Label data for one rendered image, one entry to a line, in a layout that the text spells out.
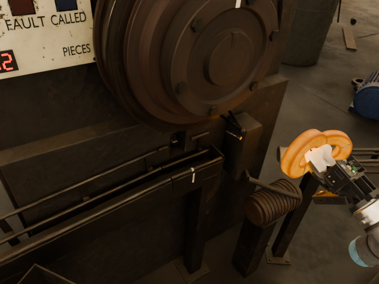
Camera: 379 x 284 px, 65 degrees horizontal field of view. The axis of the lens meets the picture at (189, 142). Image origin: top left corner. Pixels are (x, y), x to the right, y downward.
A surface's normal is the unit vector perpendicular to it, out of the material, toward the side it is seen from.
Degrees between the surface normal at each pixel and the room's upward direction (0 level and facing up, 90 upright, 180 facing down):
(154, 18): 64
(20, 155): 0
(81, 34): 90
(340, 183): 89
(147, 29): 71
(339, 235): 0
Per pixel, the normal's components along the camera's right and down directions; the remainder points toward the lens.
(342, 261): 0.07, -0.77
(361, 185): -0.84, 0.29
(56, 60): 0.54, 0.57
